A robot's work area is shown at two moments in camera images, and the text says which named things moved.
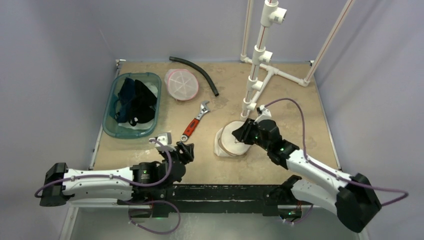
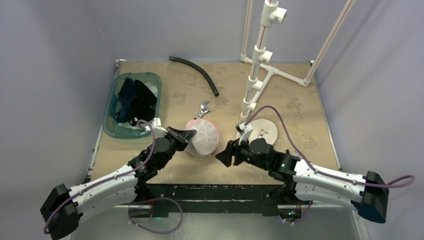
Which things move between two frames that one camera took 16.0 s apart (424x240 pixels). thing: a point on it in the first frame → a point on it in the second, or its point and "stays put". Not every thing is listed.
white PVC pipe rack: (272, 14) stays put
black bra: (143, 108) stays put
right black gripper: (248, 129) → (236, 151)
